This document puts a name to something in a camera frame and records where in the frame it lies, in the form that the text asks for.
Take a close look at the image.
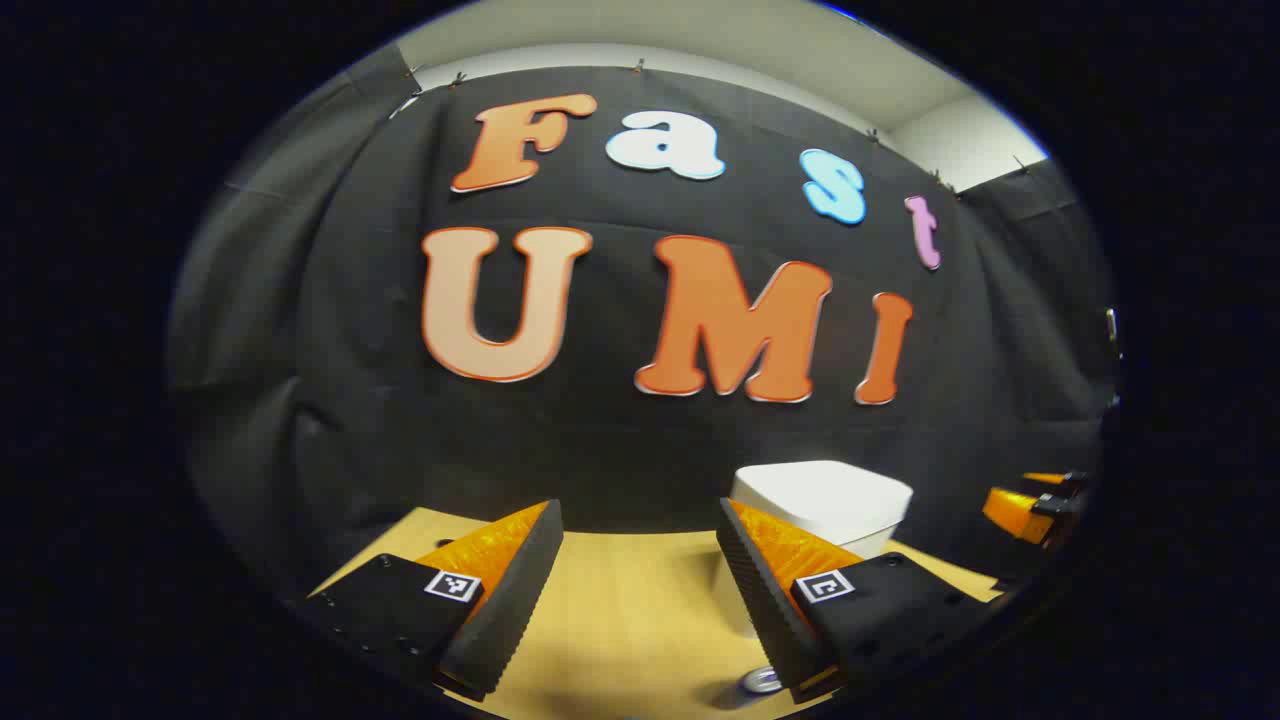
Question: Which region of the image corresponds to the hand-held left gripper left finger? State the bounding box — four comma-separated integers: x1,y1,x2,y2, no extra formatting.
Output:
300,498,564,701

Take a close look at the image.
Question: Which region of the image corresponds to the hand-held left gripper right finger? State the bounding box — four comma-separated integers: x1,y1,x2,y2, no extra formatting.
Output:
717,497,1001,704

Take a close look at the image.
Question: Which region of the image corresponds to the white desktop garbage bin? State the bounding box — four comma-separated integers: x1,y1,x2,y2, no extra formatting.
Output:
710,460,914,641

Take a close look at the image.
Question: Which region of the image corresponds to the wooden desktop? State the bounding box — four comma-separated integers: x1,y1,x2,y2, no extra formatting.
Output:
310,507,1001,720

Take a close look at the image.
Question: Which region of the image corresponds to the black backdrop cloth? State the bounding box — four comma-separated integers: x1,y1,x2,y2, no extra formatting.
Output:
165,45,1121,601

